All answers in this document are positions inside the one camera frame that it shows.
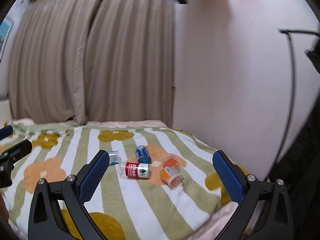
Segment small white blue-label cup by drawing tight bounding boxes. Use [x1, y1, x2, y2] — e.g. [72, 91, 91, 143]
[108, 151, 121, 166]

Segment red-label clear plastic cup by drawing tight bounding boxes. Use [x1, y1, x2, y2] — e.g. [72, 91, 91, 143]
[118, 161, 150, 179]

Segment orange label clear cup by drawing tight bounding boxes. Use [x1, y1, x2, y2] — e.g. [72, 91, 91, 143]
[159, 167, 184, 189]

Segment orange clear plastic cup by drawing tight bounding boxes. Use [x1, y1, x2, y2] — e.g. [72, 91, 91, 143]
[162, 156, 181, 173]

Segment blue label cup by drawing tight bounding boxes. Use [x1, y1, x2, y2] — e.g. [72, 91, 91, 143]
[135, 145, 152, 164]

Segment pink bed sheet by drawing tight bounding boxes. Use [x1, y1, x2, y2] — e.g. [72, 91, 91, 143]
[6, 118, 167, 128]

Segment beige curtain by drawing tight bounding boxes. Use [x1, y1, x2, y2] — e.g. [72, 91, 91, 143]
[8, 0, 175, 125]

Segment striped floral blanket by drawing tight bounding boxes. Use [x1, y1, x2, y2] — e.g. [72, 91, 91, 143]
[1, 124, 237, 239]

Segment black hanging garment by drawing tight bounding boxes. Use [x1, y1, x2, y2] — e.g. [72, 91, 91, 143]
[305, 47, 320, 74]

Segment black clothes rack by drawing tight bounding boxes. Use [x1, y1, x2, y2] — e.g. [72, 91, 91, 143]
[273, 28, 320, 165]

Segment framed wall picture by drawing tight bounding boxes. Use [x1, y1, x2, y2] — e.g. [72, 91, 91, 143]
[0, 16, 14, 60]

